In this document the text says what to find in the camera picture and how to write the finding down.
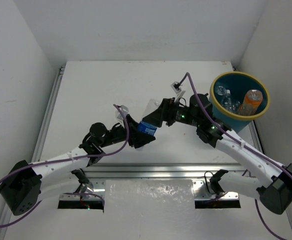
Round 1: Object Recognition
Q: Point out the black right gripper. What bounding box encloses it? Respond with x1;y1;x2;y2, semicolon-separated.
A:
143;96;201;127

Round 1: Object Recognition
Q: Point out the blue label bottle top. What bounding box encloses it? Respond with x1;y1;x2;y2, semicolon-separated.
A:
137;121;157;136

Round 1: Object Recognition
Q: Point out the clear plastic bottle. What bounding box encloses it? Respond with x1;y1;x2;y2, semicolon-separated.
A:
214;85;241;113

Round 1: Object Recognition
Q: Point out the orange label bottle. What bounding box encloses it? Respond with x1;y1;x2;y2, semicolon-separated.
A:
237;89;263;116

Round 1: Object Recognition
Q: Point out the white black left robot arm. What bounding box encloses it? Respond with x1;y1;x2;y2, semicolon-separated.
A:
0;114;157;216

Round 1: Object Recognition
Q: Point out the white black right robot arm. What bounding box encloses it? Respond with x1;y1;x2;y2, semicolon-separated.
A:
142;93;292;215

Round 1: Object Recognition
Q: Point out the teal bin with yellow rim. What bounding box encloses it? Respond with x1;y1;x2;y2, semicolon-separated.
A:
209;71;271;132

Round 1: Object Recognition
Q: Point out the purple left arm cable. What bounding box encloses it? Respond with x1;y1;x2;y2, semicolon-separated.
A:
0;103;130;229

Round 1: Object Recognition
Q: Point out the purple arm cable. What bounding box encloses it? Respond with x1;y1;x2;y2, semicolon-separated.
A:
0;103;130;229
179;72;292;240

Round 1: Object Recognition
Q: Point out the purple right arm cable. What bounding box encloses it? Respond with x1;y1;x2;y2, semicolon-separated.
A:
179;72;292;240

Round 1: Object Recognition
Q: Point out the aluminium rail frame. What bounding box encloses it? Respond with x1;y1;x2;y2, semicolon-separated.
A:
0;63;292;240

